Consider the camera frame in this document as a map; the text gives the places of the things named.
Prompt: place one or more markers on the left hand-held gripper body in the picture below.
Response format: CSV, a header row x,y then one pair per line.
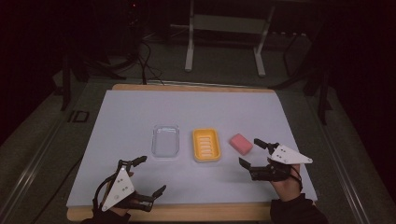
x,y
120,186

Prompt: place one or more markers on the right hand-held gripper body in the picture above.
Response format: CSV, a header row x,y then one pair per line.
x,y
288,155

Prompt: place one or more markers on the pink soap bar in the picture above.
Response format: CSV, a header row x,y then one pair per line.
x,y
241,144

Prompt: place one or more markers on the person's left hand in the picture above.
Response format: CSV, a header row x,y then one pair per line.
x,y
120,212

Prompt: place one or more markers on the person's right hand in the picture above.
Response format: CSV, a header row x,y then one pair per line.
x,y
288,187

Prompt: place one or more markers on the clear plastic lid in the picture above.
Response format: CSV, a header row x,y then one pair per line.
x,y
165,141

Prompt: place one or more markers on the wooden table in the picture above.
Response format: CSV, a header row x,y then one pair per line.
x,y
186,212

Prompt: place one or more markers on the yellow soap dish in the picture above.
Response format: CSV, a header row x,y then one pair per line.
x,y
206,145

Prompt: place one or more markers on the dark metal stand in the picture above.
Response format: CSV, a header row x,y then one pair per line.
x,y
323,99
65,88

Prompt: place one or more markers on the pale blue table mat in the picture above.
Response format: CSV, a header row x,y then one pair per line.
x,y
193,109

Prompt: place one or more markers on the white metal stand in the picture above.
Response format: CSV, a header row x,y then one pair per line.
x,y
189,46

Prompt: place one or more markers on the metal floor rail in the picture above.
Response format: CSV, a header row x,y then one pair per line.
x,y
29,169
348,174

